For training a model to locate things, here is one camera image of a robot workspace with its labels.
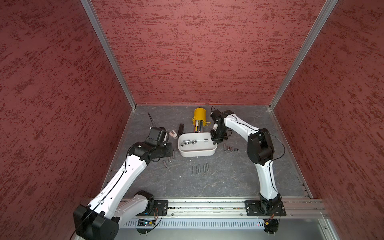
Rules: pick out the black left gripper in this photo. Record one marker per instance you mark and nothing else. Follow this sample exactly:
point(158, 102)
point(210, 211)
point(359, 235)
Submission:
point(169, 150)

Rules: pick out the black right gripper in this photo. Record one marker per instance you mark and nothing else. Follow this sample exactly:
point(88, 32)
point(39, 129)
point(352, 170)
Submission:
point(216, 138)

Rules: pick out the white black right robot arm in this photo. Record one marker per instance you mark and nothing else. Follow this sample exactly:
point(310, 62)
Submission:
point(260, 151)

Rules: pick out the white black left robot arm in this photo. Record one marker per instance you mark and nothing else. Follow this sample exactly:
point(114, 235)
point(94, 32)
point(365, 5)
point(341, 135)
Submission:
point(99, 220)

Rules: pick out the large chrome socket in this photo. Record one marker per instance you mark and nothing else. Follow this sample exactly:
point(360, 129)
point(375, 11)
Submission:
point(188, 142)

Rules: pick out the white plastic storage box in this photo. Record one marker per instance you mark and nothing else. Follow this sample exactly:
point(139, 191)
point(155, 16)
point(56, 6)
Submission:
point(199, 148)

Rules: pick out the yellow pen holder bucket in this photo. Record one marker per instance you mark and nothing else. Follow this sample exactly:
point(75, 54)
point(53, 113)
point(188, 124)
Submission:
point(200, 114)

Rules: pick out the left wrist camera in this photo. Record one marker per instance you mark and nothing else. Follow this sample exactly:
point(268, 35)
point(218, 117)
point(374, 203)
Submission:
point(157, 137)

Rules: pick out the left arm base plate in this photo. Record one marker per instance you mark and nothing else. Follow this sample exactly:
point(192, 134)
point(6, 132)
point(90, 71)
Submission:
point(157, 208)

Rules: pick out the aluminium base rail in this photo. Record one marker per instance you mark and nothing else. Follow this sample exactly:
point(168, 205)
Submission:
point(234, 208)

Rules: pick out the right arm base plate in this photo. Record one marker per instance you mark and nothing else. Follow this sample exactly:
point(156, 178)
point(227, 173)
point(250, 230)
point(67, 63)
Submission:
point(265, 209)

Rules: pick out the aluminium corner post left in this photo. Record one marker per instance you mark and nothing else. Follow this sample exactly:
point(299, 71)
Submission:
point(92, 15)

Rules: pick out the aluminium corner post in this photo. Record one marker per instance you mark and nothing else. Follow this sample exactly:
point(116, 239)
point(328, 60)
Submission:
point(92, 15)
point(316, 28)

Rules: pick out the aluminium corner post right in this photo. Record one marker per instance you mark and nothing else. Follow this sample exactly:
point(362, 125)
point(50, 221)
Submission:
point(316, 28)

